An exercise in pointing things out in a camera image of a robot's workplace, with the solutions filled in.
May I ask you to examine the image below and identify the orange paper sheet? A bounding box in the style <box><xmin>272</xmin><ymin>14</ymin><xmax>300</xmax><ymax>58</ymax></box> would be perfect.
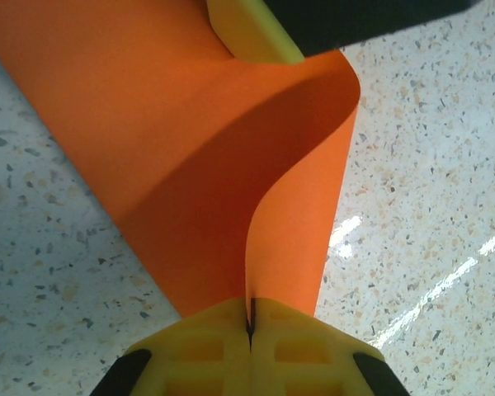
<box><xmin>0</xmin><ymin>0</ymin><xmax>362</xmax><ymax>321</ymax></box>

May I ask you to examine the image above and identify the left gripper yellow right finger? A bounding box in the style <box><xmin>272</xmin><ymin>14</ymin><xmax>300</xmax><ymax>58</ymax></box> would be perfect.
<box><xmin>251</xmin><ymin>296</ymin><xmax>408</xmax><ymax>396</ymax></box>

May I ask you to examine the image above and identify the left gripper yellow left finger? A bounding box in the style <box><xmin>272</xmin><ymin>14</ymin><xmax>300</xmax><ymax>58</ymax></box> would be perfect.
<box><xmin>92</xmin><ymin>296</ymin><xmax>252</xmax><ymax>396</ymax></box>

